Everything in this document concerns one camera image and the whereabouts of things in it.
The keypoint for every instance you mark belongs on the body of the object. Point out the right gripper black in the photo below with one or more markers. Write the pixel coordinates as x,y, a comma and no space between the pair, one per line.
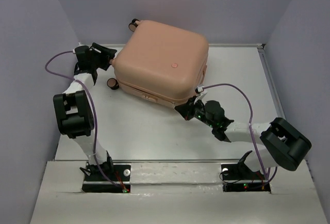
185,110

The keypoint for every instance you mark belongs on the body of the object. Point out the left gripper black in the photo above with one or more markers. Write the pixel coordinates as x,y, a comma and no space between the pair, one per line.
109,52

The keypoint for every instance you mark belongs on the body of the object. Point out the pink hard-shell suitcase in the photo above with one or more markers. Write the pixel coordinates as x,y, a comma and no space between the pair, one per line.
161,63

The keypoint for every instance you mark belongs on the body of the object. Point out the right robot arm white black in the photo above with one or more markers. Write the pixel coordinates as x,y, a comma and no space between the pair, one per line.
284,145

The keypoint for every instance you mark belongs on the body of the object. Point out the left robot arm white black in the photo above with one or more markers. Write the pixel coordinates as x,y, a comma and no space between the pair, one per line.
75,110

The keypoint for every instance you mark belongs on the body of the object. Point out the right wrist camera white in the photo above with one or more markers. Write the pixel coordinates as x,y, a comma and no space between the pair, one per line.
201,93

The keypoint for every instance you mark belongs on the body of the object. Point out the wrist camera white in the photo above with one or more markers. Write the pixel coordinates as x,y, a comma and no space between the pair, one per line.
79,49
201,93

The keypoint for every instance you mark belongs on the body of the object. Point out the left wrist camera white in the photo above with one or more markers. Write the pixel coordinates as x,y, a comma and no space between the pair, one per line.
79,49

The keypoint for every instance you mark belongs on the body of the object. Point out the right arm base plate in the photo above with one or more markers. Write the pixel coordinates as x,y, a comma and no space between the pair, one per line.
236,181

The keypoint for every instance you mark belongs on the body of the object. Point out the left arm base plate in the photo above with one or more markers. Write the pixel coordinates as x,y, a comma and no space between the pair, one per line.
116,181

